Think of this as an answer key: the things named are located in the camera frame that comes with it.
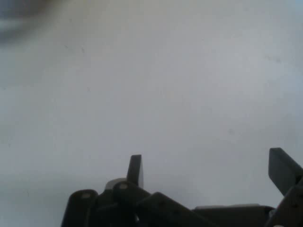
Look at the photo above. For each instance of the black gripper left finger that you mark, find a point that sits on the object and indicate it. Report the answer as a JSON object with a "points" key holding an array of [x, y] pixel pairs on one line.
{"points": [[123, 203]]}

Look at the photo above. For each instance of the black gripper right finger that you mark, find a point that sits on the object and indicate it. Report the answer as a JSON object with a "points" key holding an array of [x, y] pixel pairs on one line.
{"points": [[281, 170]]}

